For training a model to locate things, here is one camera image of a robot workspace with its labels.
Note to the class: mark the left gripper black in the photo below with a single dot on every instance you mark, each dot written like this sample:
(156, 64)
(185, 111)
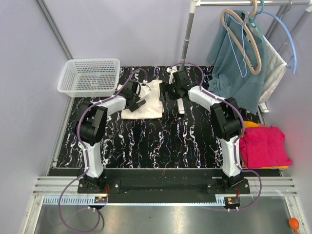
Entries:
(135, 105)

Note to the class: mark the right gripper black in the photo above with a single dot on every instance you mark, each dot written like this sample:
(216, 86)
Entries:
(165, 87)

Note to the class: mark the cream white t shirt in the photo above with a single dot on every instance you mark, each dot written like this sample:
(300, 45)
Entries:
(153, 108)

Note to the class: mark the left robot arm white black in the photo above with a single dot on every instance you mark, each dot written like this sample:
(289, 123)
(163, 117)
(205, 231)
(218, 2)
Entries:
(91, 124)

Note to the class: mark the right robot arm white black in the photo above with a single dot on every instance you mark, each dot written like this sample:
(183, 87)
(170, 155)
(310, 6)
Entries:
(225, 119)

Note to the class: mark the black marble pattern mat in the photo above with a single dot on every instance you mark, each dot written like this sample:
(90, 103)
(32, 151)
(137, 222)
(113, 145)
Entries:
(173, 141)

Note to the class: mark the white perforated plastic basket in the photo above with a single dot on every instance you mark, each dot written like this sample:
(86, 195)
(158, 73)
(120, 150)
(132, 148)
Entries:
(89, 77)

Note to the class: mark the teal t shirt hanging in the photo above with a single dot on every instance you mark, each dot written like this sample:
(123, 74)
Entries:
(226, 79)

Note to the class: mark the yellow object under shirt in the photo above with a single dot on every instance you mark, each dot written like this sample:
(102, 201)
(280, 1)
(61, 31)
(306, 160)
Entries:
(251, 124)

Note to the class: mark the metal clothes rack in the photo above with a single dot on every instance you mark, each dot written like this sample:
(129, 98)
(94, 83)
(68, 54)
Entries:
(285, 5)

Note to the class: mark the pink red t shirt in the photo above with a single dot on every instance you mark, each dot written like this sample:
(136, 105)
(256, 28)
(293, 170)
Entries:
(265, 148)

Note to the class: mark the white grey towel hanging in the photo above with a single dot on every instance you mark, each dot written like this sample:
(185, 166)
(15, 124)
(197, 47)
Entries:
(276, 68)

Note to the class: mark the beige clothes hanger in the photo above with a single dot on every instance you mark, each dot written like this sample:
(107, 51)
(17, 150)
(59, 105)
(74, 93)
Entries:
(241, 45)

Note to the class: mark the light blue thick hanger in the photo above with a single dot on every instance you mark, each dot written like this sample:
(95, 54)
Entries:
(293, 61)

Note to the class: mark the orange ball object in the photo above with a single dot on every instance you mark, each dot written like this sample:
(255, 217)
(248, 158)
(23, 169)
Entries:
(294, 224)

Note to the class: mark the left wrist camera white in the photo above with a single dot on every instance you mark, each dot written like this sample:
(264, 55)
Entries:
(145, 88)

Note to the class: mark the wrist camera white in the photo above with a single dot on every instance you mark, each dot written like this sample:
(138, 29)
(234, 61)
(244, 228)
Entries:
(171, 71)
(145, 88)

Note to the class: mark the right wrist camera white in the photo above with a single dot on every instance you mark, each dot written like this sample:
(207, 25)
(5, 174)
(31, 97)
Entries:
(171, 71)

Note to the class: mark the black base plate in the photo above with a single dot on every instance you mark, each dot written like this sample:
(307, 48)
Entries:
(208, 181)

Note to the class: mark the thin blue wire hanger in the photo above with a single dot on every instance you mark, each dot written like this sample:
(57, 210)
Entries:
(242, 74)

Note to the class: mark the aluminium frame rail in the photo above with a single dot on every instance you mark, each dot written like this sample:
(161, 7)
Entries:
(51, 185)

